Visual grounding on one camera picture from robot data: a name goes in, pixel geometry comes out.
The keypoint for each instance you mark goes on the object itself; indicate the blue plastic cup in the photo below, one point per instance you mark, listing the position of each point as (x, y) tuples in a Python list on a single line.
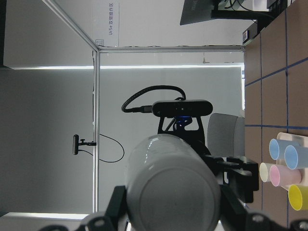
[(277, 148), (296, 157)]

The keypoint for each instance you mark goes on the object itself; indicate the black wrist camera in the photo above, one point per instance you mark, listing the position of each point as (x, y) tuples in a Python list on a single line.
[(174, 108)]

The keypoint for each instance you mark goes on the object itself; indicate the grey office chair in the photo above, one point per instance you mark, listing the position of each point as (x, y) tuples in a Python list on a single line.
[(225, 135)]

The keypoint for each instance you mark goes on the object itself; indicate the black webcam on frame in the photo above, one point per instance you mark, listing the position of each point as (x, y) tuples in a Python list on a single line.
[(80, 142)]

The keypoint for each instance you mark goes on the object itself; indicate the yellow plastic cup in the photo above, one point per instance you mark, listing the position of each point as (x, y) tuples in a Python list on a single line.
[(298, 197)]

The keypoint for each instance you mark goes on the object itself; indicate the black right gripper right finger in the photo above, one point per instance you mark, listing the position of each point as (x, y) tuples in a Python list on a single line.
[(235, 217)]

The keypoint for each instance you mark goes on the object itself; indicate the cream white plastic cup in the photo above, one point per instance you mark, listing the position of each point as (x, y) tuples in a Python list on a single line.
[(264, 171)]

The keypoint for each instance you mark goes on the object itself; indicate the pink plastic cup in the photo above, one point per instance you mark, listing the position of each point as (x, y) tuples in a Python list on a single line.
[(282, 176)]

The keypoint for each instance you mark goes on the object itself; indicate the black computer monitor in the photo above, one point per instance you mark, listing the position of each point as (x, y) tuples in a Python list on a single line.
[(195, 11)]

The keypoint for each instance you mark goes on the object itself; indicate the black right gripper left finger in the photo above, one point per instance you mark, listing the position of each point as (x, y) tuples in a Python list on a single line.
[(108, 220)]

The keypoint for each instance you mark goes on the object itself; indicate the blue plastic cup front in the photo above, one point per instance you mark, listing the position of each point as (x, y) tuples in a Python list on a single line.
[(296, 157)]

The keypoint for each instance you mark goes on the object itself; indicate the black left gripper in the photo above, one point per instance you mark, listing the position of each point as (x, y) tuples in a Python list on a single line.
[(237, 172)]

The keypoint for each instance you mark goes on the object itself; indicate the blue plastic cup rear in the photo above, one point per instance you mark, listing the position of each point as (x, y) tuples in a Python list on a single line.
[(277, 148)]

